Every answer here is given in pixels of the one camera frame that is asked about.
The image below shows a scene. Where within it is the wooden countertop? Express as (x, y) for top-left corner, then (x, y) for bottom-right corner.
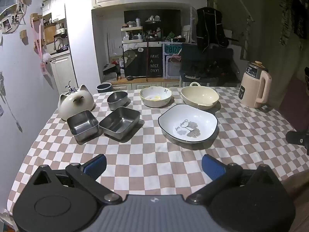
(111, 76), (180, 85)

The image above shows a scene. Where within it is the round steel bowl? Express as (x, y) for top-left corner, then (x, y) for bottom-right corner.
(107, 91), (128, 111)

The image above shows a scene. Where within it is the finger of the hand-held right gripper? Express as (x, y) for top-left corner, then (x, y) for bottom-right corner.
(285, 130), (309, 155)

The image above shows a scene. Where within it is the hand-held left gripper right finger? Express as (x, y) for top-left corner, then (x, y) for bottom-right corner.
(186, 154), (280, 205)

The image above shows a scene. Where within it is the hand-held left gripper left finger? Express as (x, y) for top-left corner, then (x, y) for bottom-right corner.
(29, 154), (122, 205)

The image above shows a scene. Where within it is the brown white checkered tablecloth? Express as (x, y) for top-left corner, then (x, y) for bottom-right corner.
(6, 86), (309, 232)

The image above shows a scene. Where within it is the white kitchen cabinet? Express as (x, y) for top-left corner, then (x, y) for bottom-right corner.
(49, 53), (78, 95)

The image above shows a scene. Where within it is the large rectangular steel container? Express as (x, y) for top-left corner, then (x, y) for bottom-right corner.
(99, 107), (141, 141)

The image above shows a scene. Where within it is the dark clothes pile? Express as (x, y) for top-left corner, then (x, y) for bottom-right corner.
(180, 43), (240, 83)

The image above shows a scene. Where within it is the white scalloped floral bowl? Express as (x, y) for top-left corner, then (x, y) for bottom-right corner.
(139, 86), (172, 108)

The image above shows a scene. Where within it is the cream bowl with handles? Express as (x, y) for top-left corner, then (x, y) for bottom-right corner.
(181, 82), (220, 110)

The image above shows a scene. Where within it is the small chrome metal fixture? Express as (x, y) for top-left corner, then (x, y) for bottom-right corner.
(65, 80), (78, 94)

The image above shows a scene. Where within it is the light blue pegboard crate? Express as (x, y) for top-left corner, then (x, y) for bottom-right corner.
(162, 41), (183, 80)

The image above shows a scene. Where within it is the beige electric kettle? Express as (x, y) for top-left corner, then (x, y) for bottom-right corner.
(239, 61), (272, 109)

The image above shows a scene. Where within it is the dark blue-rimmed bowl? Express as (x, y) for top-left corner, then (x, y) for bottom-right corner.
(97, 83), (113, 94)

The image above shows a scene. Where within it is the small square steel container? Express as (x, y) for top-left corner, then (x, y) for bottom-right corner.
(67, 110), (99, 143)

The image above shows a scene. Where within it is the white wall photo display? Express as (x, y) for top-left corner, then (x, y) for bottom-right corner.
(0, 0), (32, 35)

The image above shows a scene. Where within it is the white shelf with bottles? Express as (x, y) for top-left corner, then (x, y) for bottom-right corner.
(121, 26), (144, 44)

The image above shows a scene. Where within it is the white cat-shaped ceramic container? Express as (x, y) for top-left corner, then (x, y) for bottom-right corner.
(57, 84), (95, 121)

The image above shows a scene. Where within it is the black letter board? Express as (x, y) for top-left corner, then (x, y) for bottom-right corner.
(123, 45), (163, 78)

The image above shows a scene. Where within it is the dark wall hanging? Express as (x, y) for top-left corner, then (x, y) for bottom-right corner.
(279, 0), (309, 45)

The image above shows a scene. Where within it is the pink ribbon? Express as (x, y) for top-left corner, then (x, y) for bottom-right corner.
(30, 13), (53, 78)

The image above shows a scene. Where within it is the white square leaf-print plate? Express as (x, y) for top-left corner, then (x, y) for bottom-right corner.
(158, 104), (218, 143)

